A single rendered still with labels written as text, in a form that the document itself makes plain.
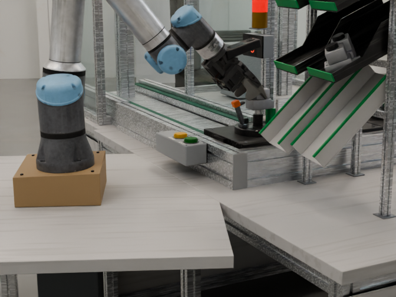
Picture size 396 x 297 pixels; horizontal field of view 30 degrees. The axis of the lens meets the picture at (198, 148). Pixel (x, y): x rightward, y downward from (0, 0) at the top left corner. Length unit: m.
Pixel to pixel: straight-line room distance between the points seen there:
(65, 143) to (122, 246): 0.39
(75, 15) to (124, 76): 1.15
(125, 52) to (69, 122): 1.26
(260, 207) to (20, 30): 8.63
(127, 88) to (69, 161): 1.28
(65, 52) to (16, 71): 8.39
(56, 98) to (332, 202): 0.75
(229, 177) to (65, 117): 0.47
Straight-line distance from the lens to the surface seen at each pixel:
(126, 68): 3.12
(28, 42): 10.31
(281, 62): 1.91
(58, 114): 1.88
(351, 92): 1.89
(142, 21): 1.87
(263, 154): 2.02
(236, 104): 2.13
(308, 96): 2.00
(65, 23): 1.99
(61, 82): 1.90
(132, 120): 2.61
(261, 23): 2.35
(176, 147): 2.12
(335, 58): 1.73
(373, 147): 2.25
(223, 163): 2.02
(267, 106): 2.17
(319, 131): 1.87
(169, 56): 1.87
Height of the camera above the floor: 1.44
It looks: 14 degrees down
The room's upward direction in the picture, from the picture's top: straight up
